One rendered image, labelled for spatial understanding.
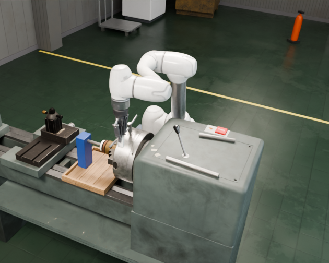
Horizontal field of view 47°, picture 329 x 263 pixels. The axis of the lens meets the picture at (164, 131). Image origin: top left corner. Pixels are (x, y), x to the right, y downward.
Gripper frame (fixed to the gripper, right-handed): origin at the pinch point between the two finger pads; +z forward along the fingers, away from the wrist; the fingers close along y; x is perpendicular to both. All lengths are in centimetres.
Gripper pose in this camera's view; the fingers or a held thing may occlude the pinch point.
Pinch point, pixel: (120, 141)
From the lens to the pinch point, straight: 196.0
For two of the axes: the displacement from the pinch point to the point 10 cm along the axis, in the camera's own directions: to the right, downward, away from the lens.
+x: 9.2, 2.5, -3.1
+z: -0.6, 8.4, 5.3
